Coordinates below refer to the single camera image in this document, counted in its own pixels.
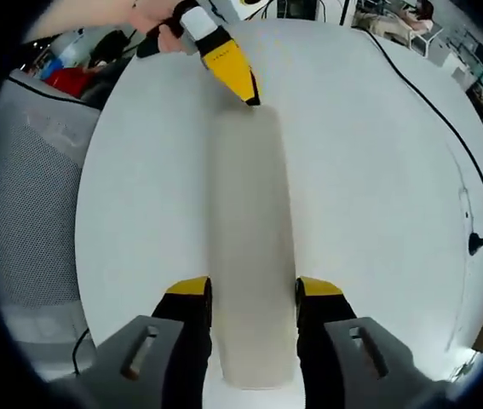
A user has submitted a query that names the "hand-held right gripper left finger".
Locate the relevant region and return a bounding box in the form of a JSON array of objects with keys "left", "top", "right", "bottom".
[{"left": 90, "top": 275, "right": 214, "bottom": 409}]

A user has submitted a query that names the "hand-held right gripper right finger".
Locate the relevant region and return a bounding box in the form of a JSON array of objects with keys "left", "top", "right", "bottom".
[{"left": 295, "top": 275, "right": 447, "bottom": 409}]

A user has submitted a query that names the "beige cutlery case lid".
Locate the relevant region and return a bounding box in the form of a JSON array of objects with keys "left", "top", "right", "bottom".
[{"left": 204, "top": 105, "right": 301, "bottom": 392}]

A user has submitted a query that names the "person's left hand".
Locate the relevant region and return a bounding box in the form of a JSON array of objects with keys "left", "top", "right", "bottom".
[{"left": 131, "top": 0, "right": 203, "bottom": 55}]

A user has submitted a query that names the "grey mesh office chair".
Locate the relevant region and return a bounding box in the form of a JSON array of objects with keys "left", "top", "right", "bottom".
[{"left": 0, "top": 69, "right": 112, "bottom": 378}]

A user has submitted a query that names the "thin black chair cable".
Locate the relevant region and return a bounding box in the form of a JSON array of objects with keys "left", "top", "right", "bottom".
[{"left": 72, "top": 326, "right": 92, "bottom": 377}]

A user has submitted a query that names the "black power cable with plug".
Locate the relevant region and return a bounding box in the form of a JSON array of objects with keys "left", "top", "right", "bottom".
[{"left": 367, "top": 31, "right": 483, "bottom": 257}]

